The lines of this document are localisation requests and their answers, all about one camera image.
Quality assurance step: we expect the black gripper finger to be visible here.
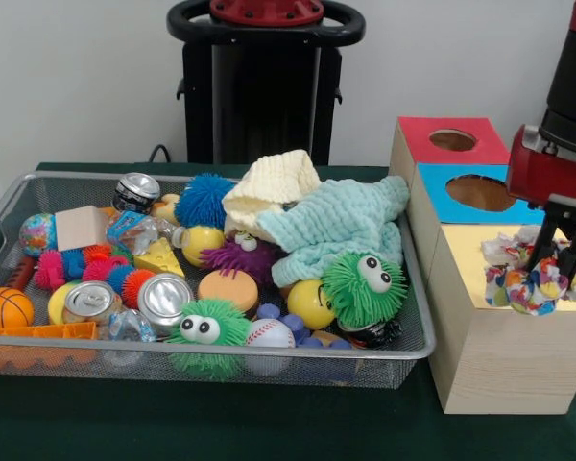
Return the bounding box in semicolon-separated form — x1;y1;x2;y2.
522;204;558;273
556;223;576;289

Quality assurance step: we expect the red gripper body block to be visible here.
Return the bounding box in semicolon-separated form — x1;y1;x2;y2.
505;123;576;208

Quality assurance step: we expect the colourful spotted cloth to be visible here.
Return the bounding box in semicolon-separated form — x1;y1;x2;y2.
480;225;576;317

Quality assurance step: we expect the green spiky ball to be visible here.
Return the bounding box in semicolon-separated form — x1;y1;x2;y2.
321;252;410;332

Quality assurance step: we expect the mint waffle cloth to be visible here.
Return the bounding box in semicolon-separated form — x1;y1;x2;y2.
256;175;411;288

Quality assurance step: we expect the cream waffle cloth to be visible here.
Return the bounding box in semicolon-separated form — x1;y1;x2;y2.
222;148;324;239

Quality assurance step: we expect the wooden box with three holes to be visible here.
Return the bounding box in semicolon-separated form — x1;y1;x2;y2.
387;116;576;415

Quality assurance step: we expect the yellow smiley ball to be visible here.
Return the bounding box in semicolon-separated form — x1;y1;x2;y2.
287;279;338;330

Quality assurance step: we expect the white toy baseball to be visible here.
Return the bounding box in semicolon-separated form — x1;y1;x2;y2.
244;317;298;376

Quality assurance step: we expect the purple spiky toy with eyes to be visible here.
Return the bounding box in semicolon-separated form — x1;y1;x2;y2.
200;231;280;284

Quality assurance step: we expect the green spiky toy with eyes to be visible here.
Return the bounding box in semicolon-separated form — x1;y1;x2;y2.
167;298;253;380

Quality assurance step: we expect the blue spiky ball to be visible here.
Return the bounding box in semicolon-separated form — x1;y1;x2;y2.
175;173;239;231

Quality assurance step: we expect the dark green table cloth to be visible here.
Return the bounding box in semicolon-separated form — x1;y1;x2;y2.
0;161;576;461

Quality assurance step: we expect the silver drink can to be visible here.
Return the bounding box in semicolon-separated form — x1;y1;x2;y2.
136;272;196;337

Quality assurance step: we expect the plain wooden cube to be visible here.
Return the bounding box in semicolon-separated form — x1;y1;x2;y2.
54;205;110;252

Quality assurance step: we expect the orange toy basketball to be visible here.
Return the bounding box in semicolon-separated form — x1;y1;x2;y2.
0;286;36;330

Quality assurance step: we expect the shallow wire mesh bin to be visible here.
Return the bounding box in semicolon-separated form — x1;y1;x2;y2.
0;171;438;388

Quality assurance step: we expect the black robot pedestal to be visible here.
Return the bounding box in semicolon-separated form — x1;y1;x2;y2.
166;0;366;167

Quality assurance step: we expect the black cable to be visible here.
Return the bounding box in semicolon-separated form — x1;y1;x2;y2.
148;143;175;165

